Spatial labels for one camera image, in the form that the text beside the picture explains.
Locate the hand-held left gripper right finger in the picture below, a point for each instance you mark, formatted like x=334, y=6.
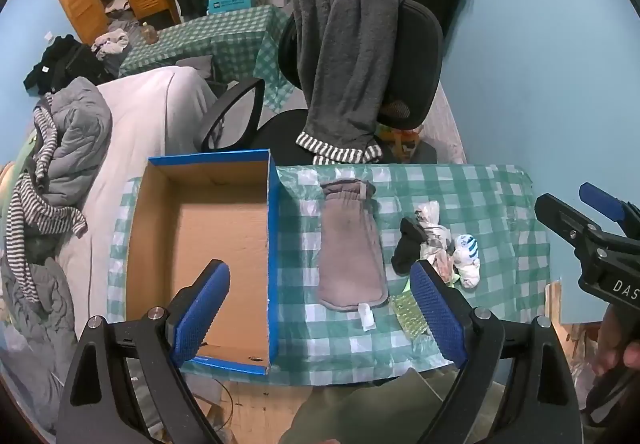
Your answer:
x=440, y=311

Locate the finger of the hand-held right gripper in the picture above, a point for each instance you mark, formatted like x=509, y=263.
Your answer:
x=605, y=201
x=560, y=216

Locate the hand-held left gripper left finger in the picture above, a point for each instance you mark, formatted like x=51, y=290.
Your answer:
x=200, y=311

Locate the green sparkly scrub cloth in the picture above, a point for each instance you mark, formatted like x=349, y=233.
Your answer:
x=407, y=315

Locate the light green cloth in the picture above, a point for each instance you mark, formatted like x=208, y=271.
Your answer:
x=453, y=280

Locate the white blue striped sock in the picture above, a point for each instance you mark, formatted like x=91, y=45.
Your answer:
x=470, y=269

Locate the black sock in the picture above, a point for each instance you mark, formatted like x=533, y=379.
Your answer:
x=405, y=251

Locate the white patterned sock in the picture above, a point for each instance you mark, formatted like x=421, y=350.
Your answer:
x=435, y=236

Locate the blue cardboard box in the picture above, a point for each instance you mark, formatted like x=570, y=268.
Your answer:
x=220, y=234

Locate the grey fleece mitt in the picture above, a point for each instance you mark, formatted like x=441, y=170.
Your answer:
x=350, y=249

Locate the person's right hand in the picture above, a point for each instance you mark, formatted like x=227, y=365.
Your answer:
x=612, y=339

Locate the brown cardboard piece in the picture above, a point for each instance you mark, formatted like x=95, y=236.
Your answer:
x=557, y=309

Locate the green checked plastic tablecloth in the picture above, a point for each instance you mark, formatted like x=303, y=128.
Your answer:
x=490, y=204

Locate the small white folded piece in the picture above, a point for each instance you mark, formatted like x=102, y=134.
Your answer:
x=367, y=317

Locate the person's olive green clothing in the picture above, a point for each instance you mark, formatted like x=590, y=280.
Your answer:
x=350, y=414

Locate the colourful plastic bag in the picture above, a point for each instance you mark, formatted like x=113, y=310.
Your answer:
x=402, y=141

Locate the grey white striped garment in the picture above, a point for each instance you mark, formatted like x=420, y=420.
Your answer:
x=30, y=209

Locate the white bed sheet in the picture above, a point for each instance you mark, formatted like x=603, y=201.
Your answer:
x=140, y=113

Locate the black office chair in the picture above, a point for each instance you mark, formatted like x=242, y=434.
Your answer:
x=415, y=48

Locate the grey pants with striped cuffs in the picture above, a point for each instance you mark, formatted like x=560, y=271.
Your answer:
x=340, y=63

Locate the green checked cloth covered table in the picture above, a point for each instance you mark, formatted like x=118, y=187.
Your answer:
x=220, y=38

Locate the black clothes pile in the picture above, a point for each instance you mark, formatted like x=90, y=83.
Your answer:
x=65, y=66

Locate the amber bottle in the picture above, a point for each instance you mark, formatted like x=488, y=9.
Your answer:
x=148, y=33

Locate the grey crumpled clothes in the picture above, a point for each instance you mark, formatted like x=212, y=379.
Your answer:
x=112, y=41

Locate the teal box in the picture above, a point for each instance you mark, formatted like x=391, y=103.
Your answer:
x=230, y=3

